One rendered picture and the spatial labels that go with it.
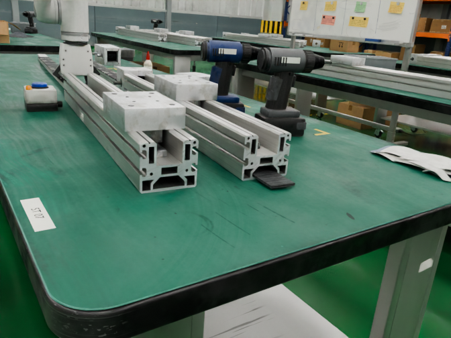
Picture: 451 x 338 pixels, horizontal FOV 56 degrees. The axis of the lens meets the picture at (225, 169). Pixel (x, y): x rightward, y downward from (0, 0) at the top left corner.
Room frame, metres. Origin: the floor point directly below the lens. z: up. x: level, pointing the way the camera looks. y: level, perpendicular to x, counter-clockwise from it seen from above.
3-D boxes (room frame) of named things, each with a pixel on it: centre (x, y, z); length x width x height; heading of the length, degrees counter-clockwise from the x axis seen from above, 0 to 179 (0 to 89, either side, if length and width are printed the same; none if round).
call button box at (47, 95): (1.20, 0.53, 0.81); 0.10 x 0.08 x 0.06; 119
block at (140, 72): (1.49, 0.35, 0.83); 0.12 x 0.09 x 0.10; 119
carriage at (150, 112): (0.79, 0.16, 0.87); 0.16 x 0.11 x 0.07; 29
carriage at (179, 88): (1.10, 0.12, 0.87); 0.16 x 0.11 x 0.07; 29
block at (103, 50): (2.37, 0.68, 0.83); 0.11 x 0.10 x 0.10; 122
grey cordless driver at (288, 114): (1.11, -0.16, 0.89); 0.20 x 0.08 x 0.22; 108
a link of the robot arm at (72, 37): (1.40, 0.50, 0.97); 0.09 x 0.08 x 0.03; 119
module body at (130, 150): (1.01, 0.29, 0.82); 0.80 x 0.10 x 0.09; 29
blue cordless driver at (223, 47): (1.26, -0.01, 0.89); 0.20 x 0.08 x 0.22; 102
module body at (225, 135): (1.10, 0.12, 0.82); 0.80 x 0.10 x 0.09; 29
